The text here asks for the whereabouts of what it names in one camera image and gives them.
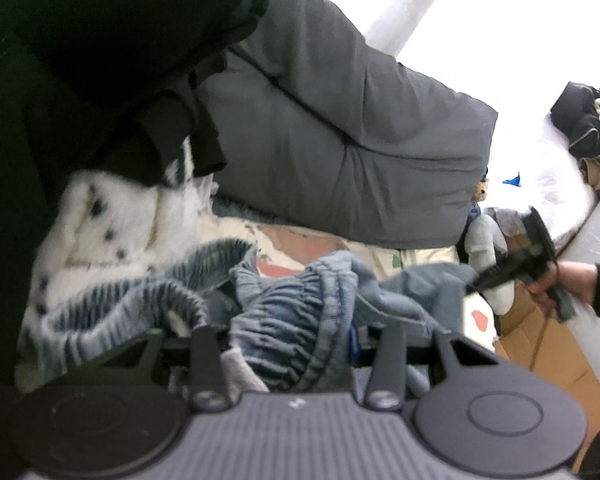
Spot light blue denim pants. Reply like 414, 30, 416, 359
30, 238, 475, 391

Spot small teddy bear toy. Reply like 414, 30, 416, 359
467, 170, 489, 224

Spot dark grey duvet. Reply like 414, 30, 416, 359
196, 0, 498, 249

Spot cream bear print bedsheet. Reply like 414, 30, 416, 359
199, 211, 499, 354

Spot white black spotted fleece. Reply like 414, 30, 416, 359
15, 142, 258, 392

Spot person's right hand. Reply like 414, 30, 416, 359
527, 261, 598, 313

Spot brown cardboard barrier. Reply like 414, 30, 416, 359
492, 231, 600, 474

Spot black clothes pile on sill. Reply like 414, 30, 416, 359
550, 81, 600, 158

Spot grey neck pillow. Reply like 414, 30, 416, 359
464, 214, 515, 316

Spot black cat paw plush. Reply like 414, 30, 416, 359
0, 0, 268, 387

